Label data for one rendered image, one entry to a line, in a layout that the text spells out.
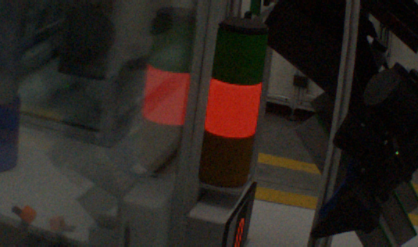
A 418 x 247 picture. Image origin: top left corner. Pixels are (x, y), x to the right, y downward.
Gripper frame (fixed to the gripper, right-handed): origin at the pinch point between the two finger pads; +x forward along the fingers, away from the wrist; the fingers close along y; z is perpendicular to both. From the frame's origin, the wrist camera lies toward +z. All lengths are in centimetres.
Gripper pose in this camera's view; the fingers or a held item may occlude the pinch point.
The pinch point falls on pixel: (337, 209)
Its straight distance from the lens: 116.8
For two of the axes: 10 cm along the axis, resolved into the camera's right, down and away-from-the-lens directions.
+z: -6.5, -7.6, -0.7
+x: -7.3, 5.8, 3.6
